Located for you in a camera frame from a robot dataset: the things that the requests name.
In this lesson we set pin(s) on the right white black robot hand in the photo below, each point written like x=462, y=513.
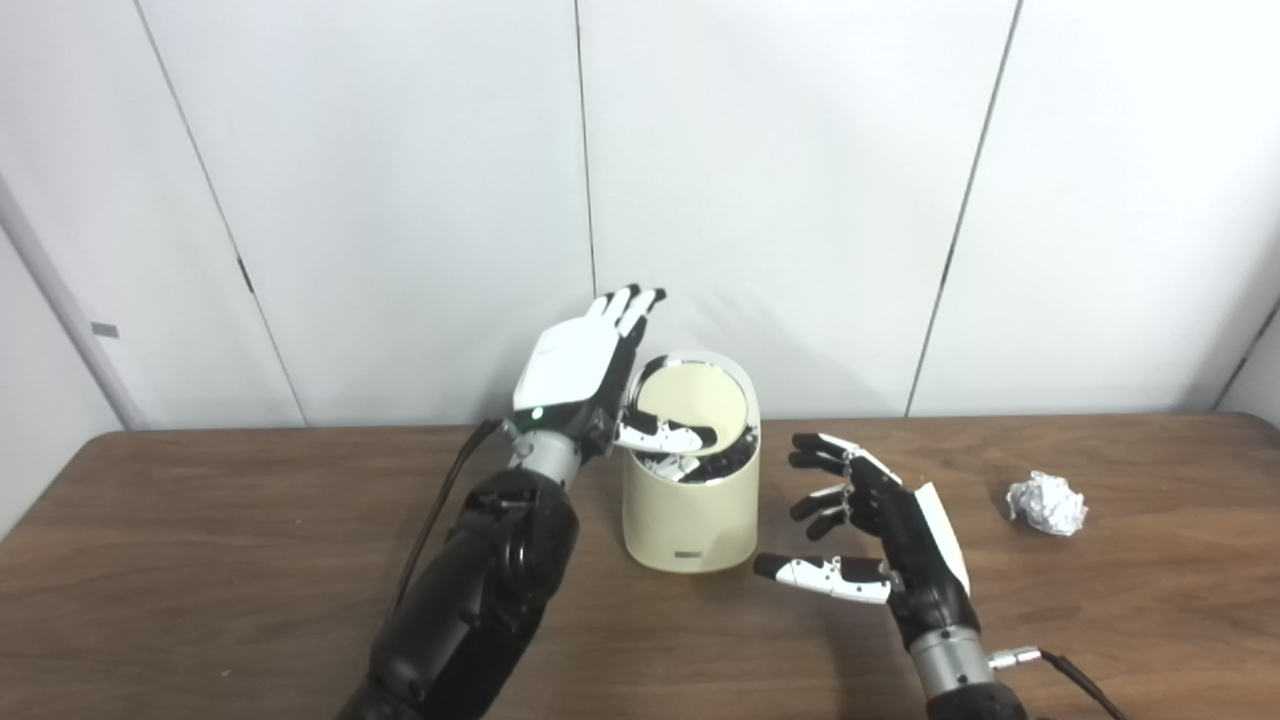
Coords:
x=915, y=550

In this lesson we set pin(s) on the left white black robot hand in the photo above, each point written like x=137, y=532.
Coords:
x=570, y=365

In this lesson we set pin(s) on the round cream bin lid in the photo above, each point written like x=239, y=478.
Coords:
x=700, y=395

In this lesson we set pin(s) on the white paper ball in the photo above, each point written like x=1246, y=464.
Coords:
x=1047, y=503

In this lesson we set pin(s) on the cream-colored bin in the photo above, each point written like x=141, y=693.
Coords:
x=690, y=520

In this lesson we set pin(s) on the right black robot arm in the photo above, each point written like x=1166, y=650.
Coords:
x=960, y=680

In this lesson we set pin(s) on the small grey wall tag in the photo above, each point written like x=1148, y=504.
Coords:
x=104, y=330

